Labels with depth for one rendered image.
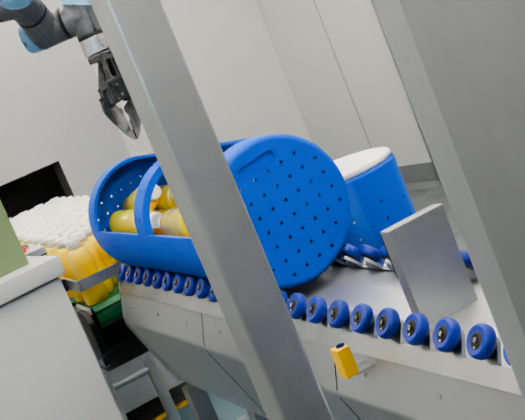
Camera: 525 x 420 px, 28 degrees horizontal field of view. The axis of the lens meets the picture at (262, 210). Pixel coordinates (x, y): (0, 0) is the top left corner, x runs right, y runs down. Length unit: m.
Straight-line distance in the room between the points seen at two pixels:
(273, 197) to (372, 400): 0.48
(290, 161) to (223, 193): 0.72
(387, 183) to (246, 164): 0.60
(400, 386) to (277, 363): 0.31
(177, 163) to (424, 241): 0.48
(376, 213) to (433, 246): 0.86
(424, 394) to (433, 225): 0.25
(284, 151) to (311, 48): 5.70
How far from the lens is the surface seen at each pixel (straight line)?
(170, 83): 1.19
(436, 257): 1.54
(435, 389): 1.44
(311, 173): 1.94
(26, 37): 2.49
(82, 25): 2.46
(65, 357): 2.16
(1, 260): 2.18
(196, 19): 7.71
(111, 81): 2.45
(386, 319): 1.50
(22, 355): 2.13
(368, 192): 2.38
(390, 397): 1.55
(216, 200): 1.20
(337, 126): 7.70
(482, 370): 1.33
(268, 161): 1.90
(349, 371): 1.55
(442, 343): 1.37
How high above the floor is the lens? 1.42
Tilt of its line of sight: 9 degrees down
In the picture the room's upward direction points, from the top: 22 degrees counter-clockwise
